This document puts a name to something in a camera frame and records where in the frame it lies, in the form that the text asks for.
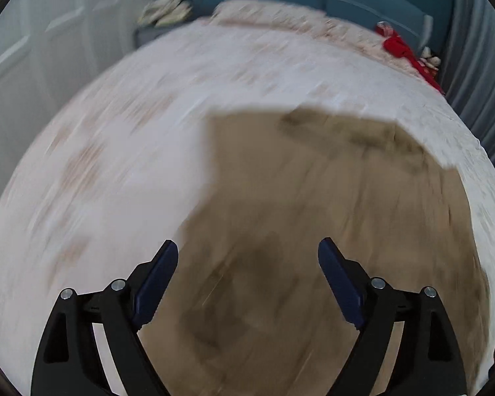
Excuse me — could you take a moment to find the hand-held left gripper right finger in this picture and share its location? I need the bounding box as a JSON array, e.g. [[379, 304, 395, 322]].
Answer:
[[317, 237, 468, 396]]

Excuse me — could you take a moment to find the pile of white cloths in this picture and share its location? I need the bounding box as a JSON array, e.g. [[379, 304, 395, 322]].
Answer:
[[138, 0, 193, 28]]

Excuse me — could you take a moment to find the floral pillow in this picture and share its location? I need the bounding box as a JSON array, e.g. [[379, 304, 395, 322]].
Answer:
[[303, 17, 392, 57], [212, 0, 327, 27]]

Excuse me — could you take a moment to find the red garment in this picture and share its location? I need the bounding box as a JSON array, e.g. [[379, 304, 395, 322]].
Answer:
[[375, 22, 445, 94]]

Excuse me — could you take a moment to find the white wardrobe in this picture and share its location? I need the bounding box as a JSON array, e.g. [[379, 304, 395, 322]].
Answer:
[[0, 0, 158, 201]]

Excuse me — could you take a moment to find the bed with floral duvet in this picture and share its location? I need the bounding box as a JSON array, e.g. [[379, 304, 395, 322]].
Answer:
[[0, 0, 495, 396]]

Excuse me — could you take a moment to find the blue-grey curtain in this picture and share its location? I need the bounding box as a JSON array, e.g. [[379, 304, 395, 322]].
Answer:
[[439, 0, 495, 209]]

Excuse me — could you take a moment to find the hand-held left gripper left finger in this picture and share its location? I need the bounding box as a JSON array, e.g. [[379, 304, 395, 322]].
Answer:
[[31, 239, 179, 396]]

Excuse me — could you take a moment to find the tan quilted jacket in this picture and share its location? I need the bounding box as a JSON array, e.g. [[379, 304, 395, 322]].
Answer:
[[136, 107, 494, 396]]

